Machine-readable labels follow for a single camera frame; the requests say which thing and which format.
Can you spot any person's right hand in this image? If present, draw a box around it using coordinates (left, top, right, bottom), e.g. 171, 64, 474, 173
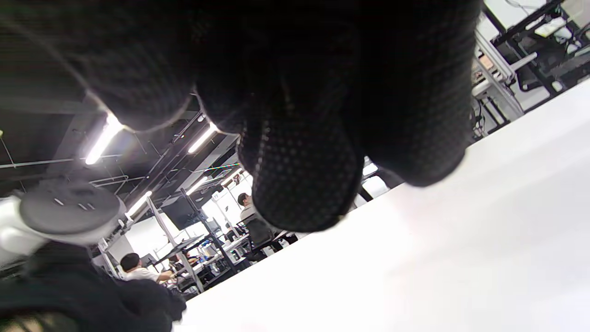
0, 0, 483, 233

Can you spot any person's left hand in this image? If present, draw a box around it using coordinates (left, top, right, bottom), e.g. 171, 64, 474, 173
0, 242, 187, 332

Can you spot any long ceiling light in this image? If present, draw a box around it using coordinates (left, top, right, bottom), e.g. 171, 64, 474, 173
187, 122, 219, 154
125, 190, 153, 217
84, 113, 125, 166
186, 176, 209, 196

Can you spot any black monitor on stand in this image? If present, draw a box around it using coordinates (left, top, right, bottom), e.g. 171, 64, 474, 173
160, 196, 203, 230

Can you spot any cluttered work desk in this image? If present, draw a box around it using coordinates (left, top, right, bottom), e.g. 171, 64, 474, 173
166, 233, 252, 293

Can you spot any black office chair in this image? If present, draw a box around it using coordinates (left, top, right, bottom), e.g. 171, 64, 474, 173
243, 217, 284, 262

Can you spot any aluminium frame rig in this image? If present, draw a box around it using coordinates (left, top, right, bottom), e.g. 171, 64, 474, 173
471, 28, 539, 139

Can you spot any black metal desk frame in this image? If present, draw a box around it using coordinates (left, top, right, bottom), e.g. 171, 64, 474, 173
482, 0, 590, 100

